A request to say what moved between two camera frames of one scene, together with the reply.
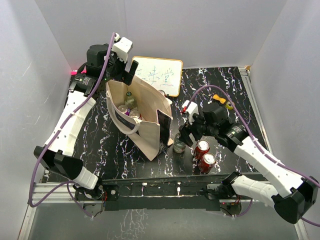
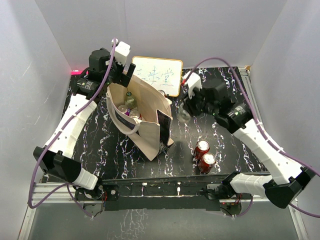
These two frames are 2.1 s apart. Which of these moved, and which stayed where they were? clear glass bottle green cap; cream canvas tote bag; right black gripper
Moved: right black gripper
Stayed: cream canvas tote bag; clear glass bottle green cap
